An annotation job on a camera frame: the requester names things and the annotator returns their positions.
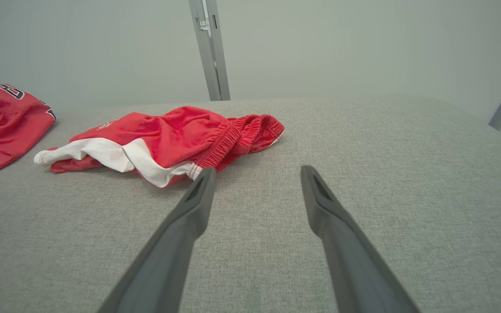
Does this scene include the red shorts with white trim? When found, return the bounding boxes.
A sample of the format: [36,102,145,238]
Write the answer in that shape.
[33,106,285,189]

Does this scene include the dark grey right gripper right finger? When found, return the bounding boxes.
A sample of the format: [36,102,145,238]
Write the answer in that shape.
[301,165,421,313]

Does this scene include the grey metal partition post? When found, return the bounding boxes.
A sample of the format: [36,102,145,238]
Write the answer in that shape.
[188,0,231,102]

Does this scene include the red jersey with white sleeves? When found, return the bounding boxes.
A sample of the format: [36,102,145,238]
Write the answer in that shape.
[0,83,57,184]

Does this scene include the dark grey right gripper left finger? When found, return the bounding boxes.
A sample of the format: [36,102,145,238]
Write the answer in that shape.
[97,167,217,313]

